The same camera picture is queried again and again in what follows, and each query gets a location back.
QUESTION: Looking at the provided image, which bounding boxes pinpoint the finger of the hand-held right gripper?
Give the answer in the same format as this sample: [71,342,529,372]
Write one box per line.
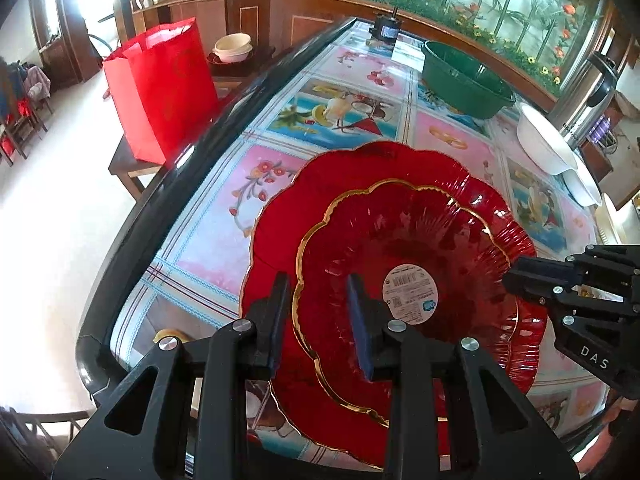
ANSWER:
[502,245,640,313]

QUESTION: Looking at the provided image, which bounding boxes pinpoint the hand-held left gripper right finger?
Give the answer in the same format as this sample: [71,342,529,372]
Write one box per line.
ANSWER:
[346,274,581,480]

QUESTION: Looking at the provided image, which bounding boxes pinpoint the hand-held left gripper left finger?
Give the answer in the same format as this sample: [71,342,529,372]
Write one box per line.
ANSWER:
[52,272,293,480]

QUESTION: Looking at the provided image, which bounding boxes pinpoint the large red scalloped plate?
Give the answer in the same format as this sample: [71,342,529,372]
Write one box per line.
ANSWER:
[239,141,548,471]

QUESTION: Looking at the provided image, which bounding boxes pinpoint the small red scalloped plate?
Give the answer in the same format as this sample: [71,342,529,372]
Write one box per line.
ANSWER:
[291,186,538,426]

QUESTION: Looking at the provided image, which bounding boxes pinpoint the white bowl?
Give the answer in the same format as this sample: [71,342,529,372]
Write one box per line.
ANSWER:
[564,154,604,208]
[516,102,579,176]

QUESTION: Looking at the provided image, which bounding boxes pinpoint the green plastic basin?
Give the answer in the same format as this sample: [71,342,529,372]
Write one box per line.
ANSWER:
[421,40,516,120]

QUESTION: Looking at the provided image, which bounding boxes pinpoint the yellow round object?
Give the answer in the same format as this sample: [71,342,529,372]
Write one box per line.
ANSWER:
[154,329,189,352]

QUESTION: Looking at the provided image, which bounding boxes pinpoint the purple bottles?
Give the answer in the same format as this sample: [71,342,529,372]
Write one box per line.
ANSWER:
[590,115,615,147]

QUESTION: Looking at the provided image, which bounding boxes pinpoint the stainless steel kettle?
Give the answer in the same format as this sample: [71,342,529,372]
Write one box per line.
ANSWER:
[547,52,619,150]

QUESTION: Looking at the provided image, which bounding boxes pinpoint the black rimmed dining table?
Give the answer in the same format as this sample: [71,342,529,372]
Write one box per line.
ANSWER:
[75,15,626,480]

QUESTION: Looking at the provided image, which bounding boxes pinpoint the brown wooden stool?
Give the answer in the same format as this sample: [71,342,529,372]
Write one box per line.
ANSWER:
[109,134,167,199]

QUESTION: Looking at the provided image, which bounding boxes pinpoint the printed plastic tablecloth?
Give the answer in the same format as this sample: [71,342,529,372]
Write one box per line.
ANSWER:
[111,20,613,471]

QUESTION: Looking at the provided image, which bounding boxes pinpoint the red paper bag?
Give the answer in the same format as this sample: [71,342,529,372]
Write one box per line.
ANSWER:
[102,17,221,163]

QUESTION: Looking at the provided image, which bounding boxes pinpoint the dark wooden chair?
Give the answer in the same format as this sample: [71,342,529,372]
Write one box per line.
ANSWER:
[0,405,97,480]

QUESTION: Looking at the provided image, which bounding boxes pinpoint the cream bowl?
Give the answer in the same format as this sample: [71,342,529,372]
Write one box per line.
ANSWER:
[212,46,255,64]
[215,33,252,53]

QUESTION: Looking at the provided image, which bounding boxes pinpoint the small black electric motor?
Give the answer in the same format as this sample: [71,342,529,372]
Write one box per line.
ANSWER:
[367,7,401,47]

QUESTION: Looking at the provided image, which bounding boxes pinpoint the brown wooden sideboard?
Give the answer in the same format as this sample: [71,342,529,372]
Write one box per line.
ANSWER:
[131,0,275,53]

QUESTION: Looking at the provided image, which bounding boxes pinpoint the pile of clothes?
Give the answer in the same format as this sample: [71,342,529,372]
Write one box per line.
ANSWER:
[0,59,52,161]

